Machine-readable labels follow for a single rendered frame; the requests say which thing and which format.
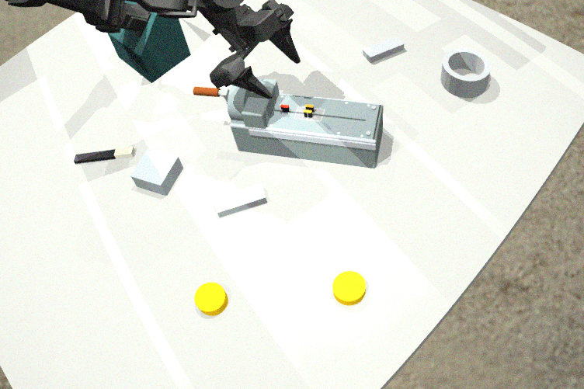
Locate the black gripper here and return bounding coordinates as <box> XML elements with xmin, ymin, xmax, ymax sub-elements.
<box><xmin>209</xmin><ymin>3</ymin><xmax>301</xmax><ymax>99</ymax></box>

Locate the yellow round disc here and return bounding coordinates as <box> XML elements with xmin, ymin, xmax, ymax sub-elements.
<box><xmin>194</xmin><ymin>282</ymin><xmax>228</xmax><ymax>316</ymax></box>
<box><xmin>333</xmin><ymin>271</ymin><xmax>366</xmax><ymax>306</ymax></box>

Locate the grey hollow cylinder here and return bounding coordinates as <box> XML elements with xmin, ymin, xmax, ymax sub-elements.
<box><xmin>440</xmin><ymin>48</ymin><xmax>491</xmax><ymax>99</ymax></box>

